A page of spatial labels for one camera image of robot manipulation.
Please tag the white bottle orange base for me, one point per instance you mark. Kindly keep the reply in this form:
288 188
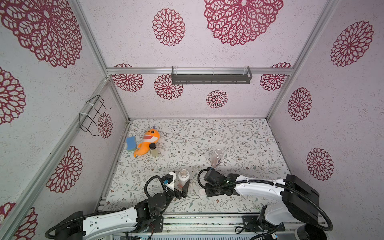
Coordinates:
183 176

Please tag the blue green sponge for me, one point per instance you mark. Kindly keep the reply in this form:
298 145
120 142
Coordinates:
131 144

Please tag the small white bottle cap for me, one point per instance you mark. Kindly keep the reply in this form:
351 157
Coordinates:
202 192

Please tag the black capped square bottle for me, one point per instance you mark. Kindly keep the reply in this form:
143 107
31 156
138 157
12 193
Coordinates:
153 149

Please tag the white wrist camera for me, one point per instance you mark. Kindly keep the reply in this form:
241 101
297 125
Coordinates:
212 176
169 180

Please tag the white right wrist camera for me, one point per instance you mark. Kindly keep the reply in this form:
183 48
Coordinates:
212 176

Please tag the orange shark plush toy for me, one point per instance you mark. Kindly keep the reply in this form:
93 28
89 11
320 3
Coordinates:
152 136

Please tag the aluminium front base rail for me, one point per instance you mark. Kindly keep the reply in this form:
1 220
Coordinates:
203 224

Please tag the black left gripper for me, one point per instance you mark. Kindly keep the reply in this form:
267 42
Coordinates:
184 193

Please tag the black wire wall rack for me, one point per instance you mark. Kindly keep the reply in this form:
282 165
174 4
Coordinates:
96 121

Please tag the grey wall shelf rail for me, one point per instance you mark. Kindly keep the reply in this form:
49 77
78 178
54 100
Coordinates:
212 79

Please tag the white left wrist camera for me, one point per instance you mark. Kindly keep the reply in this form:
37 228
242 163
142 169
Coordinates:
169 180

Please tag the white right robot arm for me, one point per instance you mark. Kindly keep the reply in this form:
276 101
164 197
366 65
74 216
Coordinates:
294 199

